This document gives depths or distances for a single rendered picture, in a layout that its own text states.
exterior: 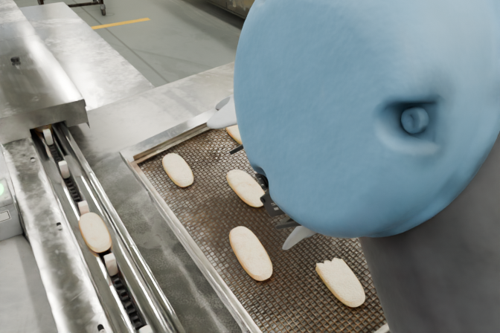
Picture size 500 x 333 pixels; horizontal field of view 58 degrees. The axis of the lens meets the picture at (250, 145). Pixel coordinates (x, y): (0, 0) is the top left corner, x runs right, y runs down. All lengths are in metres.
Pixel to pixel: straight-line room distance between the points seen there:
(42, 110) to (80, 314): 0.50
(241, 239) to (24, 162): 0.49
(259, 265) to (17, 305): 0.35
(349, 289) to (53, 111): 0.70
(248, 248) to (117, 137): 0.53
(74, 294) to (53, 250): 0.10
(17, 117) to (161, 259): 0.45
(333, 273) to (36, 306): 0.41
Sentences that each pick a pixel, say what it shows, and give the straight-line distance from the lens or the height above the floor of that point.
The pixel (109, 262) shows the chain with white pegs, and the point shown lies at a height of 0.87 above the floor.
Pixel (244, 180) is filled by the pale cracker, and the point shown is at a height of 0.92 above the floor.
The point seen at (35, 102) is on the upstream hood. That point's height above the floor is 0.92.
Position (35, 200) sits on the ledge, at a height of 0.86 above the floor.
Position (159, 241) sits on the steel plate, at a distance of 0.77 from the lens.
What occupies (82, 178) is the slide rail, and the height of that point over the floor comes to 0.85.
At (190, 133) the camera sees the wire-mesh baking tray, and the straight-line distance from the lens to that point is 0.85.
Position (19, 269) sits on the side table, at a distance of 0.79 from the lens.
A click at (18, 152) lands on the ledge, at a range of 1.00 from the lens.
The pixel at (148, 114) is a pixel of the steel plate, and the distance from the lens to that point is 1.14.
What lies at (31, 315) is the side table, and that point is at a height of 0.82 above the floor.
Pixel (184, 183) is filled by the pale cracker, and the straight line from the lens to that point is 0.74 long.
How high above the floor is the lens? 1.34
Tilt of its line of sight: 32 degrees down
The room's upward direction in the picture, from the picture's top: straight up
